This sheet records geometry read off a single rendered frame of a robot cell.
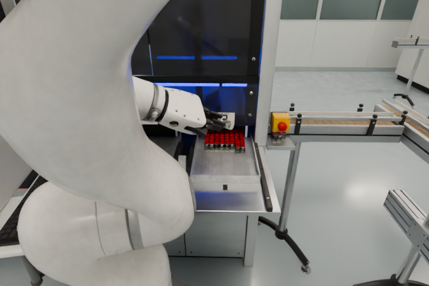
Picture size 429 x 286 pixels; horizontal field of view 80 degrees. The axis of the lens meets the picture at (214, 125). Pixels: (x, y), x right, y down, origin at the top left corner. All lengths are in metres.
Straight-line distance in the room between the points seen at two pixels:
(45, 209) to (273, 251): 1.66
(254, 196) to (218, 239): 0.72
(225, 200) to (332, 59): 5.54
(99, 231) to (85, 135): 0.20
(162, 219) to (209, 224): 1.20
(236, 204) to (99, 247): 0.59
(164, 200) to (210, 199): 0.60
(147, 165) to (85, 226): 0.13
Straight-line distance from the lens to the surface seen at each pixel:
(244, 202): 0.90
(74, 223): 0.37
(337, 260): 1.99
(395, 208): 1.71
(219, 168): 1.04
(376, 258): 2.11
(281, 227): 1.80
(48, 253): 0.40
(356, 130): 1.43
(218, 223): 1.51
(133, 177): 0.26
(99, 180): 0.24
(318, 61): 6.14
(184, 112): 0.56
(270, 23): 1.03
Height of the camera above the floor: 1.50
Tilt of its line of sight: 27 degrees down
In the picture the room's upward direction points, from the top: straight up
